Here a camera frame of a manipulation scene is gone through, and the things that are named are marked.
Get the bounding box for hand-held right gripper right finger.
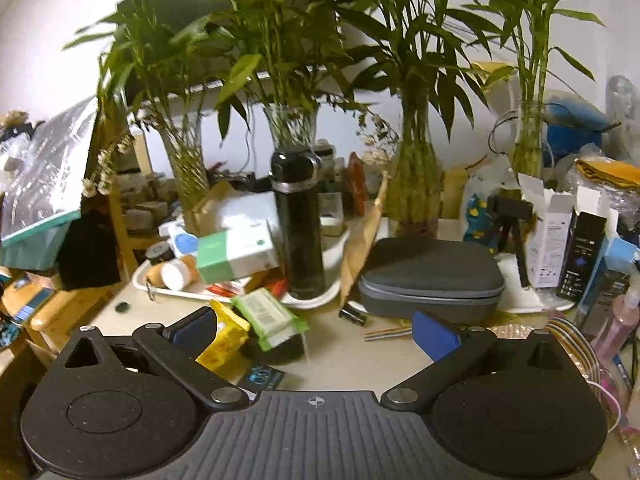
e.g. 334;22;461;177
381;310;569;406

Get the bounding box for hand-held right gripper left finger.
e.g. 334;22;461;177
59;305;251;407

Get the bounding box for yellow snack packet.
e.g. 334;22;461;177
195;299;251;373

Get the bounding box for green wipes packet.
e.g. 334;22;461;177
231;287;308;351

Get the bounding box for black sponge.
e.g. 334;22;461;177
240;330;308;366

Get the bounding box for white soft plastic pack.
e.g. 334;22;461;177
215;192;281;236

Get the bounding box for coloured straws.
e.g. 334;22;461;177
364;327;416;342

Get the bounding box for red white packet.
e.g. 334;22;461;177
205;280;251;297

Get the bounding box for orange bottle white cap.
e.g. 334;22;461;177
160;255;198;292

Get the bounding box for grey zip case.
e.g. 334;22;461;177
357;236;506;323

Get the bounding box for black blue card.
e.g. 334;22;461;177
235;365;286;391

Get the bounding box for green white tissue box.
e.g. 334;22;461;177
195;222;281;283

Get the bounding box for white bottle blue label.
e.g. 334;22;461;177
167;225;201;256

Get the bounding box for orange white box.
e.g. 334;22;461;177
250;267;288;296

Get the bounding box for wooden shelf rack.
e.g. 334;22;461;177
102;125;151;281

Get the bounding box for small black tripod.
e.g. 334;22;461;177
485;195;536;288

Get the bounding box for black cloth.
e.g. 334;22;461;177
57;210;123;291

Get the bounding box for printed plastic bag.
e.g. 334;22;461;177
460;165;521;246

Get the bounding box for small brown paper bag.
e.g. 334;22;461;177
192;180;241;236

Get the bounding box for black thermos bottle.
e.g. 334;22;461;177
270;145;326;301

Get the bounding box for wooden side table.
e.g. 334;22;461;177
0;280;141;376

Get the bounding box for pile of grey stones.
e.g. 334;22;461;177
120;172;181;233

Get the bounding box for white carton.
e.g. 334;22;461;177
517;172;576;288

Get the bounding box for black carton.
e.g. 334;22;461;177
555;210;608;303

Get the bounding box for blue flat packet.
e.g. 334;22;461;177
0;280;56;326

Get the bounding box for blue carton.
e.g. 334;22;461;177
575;235;640;328

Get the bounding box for pink bottle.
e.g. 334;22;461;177
590;292;640;361

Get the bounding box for dried white flowers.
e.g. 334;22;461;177
82;135;136;198

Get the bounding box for silver foil bag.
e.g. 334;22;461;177
0;97;101;261

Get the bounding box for yellow cloth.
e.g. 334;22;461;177
575;157;640;193

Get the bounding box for blue bag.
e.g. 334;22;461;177
542;102;608;161

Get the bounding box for clear plastic bottle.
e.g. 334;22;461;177
605;75;640;146

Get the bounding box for rainbow ribbon cable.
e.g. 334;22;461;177
542;317;621;411

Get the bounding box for black cable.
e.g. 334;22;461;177
245;120;258;176

